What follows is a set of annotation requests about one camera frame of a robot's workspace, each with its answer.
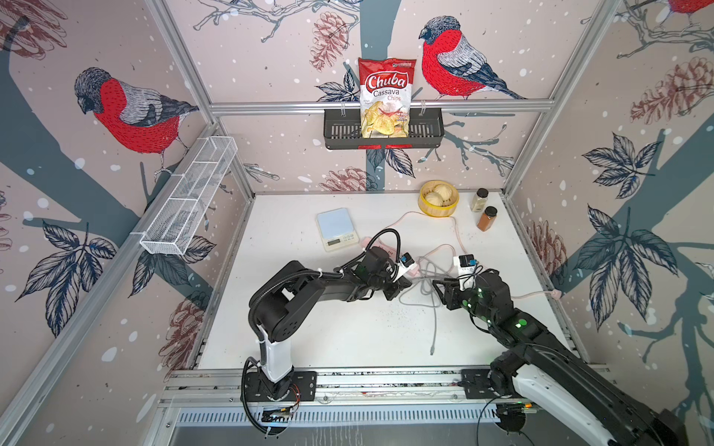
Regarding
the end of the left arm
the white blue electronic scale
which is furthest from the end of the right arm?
the white blue electronic scale

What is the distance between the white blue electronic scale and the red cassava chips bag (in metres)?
0.39

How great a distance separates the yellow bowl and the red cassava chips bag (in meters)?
0.36

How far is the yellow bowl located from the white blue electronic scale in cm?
32

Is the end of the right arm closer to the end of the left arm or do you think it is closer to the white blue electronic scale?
the end of the left arm

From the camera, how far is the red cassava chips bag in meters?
0.86

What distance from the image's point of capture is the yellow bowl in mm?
1126

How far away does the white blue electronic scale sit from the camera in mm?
1051

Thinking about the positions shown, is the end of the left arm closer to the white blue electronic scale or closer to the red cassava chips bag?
the white blue electronic scale
